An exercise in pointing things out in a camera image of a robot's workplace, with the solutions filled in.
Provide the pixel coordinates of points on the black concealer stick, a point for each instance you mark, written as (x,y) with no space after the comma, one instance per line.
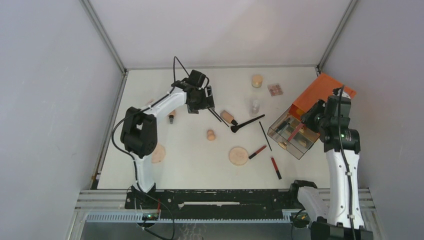
(283,124)

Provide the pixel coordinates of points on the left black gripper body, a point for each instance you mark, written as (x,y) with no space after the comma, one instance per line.
(201,102)

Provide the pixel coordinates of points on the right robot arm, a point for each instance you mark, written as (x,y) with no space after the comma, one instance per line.
(341,219)

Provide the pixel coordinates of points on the beige makeup sponge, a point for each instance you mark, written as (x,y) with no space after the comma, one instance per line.
(211,135)

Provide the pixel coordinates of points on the red lip gloss tube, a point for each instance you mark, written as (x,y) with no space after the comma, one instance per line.
(257,152)

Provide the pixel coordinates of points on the beige foundation tube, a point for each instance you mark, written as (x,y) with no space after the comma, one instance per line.
(227,117)

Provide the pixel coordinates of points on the round beige powder jar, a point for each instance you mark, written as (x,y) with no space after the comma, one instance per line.
(257,80)

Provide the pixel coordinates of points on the round powder puff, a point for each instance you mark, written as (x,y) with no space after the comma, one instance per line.
(158,155)
(238,156)

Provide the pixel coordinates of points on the clear small bottle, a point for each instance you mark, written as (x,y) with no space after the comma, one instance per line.
(254,108)

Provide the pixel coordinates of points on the red lipstick pencil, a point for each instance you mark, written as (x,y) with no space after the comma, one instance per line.
(275,166)

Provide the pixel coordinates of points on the thin black eyeliner pencil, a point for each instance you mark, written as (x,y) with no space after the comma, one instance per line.
(265,136)

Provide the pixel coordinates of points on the long black makeup pencil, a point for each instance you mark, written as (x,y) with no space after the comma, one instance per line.
(214,114)

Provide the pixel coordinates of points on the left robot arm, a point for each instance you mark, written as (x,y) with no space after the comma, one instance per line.
(139,132)

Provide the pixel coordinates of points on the black powder brush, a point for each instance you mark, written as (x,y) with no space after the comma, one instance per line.
(235,128)

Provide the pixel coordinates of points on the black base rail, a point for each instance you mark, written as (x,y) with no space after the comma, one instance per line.
(214,204)

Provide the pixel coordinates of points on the round powder puff left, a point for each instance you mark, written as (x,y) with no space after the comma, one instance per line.
(158,155)

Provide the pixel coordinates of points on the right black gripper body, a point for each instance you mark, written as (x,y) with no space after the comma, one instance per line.
(315,116)

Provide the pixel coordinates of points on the round powder puff centre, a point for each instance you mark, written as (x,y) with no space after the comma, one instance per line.
(238,156)

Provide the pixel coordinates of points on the pink red makeup pencil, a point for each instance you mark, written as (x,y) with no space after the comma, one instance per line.
(295,131)

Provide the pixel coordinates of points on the orange clear drawer organizer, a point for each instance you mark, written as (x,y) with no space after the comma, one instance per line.
(337,142)

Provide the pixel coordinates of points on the clear blush palette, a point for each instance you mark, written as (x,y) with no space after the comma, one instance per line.
(275,89)

